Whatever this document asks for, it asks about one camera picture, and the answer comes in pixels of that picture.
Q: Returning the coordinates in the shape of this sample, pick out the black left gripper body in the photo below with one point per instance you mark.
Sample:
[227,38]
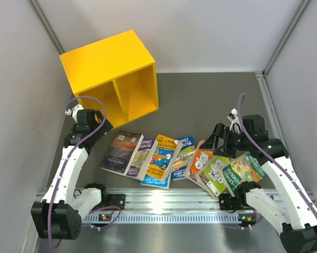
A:
[105,127]

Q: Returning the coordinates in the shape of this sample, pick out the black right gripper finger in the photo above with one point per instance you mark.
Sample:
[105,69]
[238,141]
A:
[212,142]
[227,152]

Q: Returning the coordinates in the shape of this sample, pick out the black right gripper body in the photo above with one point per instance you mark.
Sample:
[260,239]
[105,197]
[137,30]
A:
[236,140]

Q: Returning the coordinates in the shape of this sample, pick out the blue 91-storey treehouse book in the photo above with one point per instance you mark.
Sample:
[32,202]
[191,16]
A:
[183,158]

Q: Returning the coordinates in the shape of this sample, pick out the dark brown paperback book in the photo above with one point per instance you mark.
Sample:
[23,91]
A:
[121,152]

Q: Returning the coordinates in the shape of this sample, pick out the light blue 26-storey treehouse book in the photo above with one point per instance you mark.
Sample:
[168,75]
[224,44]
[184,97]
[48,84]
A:
[153,182]

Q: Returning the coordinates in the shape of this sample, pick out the purple 52-storey treehouse book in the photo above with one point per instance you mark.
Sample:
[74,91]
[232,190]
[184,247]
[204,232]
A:
[142,159]

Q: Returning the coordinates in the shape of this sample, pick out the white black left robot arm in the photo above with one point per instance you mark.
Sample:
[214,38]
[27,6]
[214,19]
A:
[59,214]

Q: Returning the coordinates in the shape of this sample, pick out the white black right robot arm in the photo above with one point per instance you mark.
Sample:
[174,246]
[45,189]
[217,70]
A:
[280,197]

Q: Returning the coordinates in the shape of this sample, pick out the orange cartoon paperback book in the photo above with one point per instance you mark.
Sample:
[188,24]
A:
[197,162]

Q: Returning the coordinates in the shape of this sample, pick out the lime green cartoon book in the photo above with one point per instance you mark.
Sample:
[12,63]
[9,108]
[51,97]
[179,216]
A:
[210,176]

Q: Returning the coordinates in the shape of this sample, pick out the dark green treehouse book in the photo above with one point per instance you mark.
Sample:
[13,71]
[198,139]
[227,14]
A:
[245,168]

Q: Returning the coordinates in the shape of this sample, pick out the yellow wooden cubby shelf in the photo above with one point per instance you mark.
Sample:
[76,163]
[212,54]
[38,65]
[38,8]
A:
[116,75]

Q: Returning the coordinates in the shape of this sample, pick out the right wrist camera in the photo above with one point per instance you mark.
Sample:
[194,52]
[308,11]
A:
[234,120]

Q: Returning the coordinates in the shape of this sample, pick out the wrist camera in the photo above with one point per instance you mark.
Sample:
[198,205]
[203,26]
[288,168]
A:
[73,111]
[234,120]

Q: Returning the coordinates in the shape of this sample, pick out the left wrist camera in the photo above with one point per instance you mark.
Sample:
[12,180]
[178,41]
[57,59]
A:
[73,111]

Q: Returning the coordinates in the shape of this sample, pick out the aluminium right side rail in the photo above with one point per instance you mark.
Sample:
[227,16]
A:
[273,113]

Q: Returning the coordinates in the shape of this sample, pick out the aluminium mounting rail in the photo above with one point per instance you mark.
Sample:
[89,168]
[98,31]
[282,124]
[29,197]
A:
[173,206]

